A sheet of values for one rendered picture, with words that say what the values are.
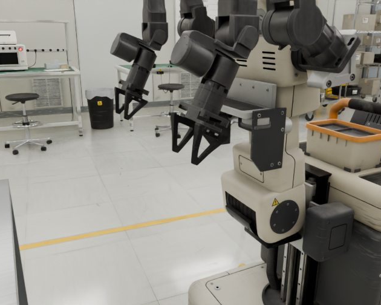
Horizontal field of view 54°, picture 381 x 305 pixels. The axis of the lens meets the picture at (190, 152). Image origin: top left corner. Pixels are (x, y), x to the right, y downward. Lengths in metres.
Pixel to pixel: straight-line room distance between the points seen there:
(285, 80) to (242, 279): 0.90
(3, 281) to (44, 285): 1.37
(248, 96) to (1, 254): 0.70
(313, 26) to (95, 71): 5.66
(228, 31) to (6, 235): 0.63
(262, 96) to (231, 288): 0.83
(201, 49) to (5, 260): 0.55
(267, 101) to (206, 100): 0.30
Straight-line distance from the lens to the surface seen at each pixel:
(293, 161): 1.05
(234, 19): 0.70
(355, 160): 1.24
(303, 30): 0.78
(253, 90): 1.01
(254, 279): 1.60
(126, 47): 1.08
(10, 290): 0.75
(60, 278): 2.17
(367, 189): 1.16
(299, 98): 1.05
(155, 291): 1.98
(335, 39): 0.86
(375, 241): 1.19
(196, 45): 0.68
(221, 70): 0.70
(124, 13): 6.39
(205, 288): 1.53
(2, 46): 4.90
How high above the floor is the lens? 1.22
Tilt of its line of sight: 18 degrees down
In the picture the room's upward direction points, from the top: straight up
